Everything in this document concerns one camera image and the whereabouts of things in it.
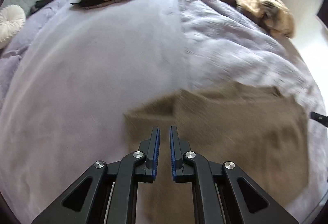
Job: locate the tan knit sweater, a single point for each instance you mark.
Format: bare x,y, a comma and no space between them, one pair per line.
258,128

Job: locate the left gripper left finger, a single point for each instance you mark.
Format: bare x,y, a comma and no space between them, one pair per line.
107,192

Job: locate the lavender plush blanket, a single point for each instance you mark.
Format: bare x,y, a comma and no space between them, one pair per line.
64,108

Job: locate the white round cushion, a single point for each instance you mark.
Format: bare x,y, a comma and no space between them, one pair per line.
12,20

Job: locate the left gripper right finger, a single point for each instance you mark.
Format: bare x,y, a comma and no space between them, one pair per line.
222,192

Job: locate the lavender quilted bedspread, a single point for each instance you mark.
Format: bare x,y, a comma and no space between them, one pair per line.
223,46

